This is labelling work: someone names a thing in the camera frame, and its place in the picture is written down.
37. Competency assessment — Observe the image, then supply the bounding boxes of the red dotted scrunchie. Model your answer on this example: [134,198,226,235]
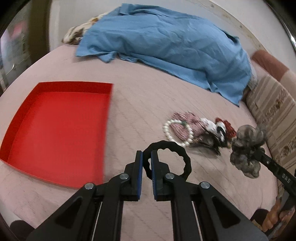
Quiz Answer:
[215,118,237,141]

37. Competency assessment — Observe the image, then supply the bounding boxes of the pink checked scrunchie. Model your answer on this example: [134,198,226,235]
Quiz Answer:
[171,112,209,144]

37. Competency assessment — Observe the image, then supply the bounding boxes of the blue cloth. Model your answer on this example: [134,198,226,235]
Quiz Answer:
[76,4,252,104]

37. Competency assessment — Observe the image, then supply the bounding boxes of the brown pink pillow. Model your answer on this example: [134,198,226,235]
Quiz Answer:
[251,49,296,93]

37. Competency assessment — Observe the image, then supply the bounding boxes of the pink quilted bedspread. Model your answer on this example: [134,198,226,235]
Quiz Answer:
[1,45,278,240]

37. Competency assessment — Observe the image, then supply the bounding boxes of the red cardboard tray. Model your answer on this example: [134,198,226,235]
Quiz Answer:
[1,81,113,188]

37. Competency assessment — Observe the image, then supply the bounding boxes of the black hair tie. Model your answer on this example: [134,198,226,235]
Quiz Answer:
[142,140,192,180]

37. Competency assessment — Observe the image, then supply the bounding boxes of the grey chiffon scrunchie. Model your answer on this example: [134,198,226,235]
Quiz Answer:
[230,125,267,179]

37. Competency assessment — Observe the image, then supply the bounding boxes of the black hair claw clip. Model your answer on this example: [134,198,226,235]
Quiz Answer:
[192,134,230,156]

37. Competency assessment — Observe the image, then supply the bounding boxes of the white pearl bracelet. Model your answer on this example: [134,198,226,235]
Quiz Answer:
[163,118,194,148]

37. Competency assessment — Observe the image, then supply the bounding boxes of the white dotted scrunchie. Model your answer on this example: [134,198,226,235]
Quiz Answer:
[200,118,226,142]

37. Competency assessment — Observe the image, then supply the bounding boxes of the floral patterned fabric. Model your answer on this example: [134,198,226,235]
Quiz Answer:
[62,12,109,45]

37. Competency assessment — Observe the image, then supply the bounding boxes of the striped beige pillow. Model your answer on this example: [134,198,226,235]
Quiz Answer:
[246,75,295,174]

